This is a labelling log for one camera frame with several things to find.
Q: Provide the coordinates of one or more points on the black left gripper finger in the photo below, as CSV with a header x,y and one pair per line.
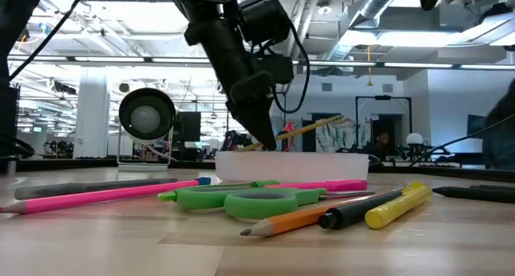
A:
x,y
255,119

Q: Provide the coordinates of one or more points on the yellow pencil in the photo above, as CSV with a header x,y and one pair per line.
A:
x,y
306,130

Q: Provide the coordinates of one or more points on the clear plastic supply box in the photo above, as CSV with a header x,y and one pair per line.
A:
x,y
289,167

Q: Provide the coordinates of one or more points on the green pen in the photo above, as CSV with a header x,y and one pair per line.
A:
x,y
267,183

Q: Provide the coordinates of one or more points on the orange pencil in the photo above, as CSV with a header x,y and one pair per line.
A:
x,y
281,223

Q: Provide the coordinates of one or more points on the pink highlighter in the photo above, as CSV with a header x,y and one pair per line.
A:
x,y
346,185

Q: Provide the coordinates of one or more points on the black marker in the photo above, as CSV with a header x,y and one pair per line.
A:
x,y
354,213

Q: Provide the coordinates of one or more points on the yellow highlighter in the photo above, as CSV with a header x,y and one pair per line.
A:
x,y
398,209

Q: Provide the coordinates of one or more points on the pink pencil blue eraser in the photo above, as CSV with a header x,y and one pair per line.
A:
x,y
100,195

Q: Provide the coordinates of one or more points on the grey pen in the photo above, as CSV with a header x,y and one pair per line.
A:
x,y
80,187

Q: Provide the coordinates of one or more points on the black pen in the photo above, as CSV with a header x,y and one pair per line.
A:
x,y
475,194
495,186

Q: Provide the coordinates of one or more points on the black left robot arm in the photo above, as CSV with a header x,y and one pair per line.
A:
x,y
261,18

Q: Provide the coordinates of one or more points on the pink desk lamp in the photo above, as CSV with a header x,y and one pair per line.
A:
x,y
289,128

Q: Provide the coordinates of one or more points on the black monitor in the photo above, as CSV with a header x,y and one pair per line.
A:
x,y
188,127

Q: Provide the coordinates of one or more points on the pale crumpled sheet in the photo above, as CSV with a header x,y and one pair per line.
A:
x,y
342,135

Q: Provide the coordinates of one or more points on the person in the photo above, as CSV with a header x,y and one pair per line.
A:
x,y
382,141

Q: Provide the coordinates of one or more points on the white building pillar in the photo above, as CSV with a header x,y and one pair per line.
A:
x,y
91,115

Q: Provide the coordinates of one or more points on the white globe lamp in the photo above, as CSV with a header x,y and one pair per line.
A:
x,y
414,139

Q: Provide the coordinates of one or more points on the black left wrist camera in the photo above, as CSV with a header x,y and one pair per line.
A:
x,y
279,68

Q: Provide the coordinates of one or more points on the black metal stand frame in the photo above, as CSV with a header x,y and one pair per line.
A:
x,y
382,97

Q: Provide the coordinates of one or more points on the black metal table frame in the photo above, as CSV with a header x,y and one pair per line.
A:
x,y
60,164

